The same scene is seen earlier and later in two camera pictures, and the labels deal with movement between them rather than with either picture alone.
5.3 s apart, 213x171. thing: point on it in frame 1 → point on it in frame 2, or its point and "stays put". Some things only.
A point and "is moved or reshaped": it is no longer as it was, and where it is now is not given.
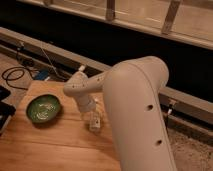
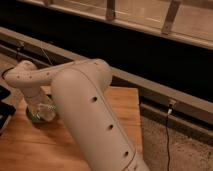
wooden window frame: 190,21 stays put
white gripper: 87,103 → 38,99
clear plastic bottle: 94,114 is moved or reshaped
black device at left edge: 6,110 stays put
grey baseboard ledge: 65,63 stays put
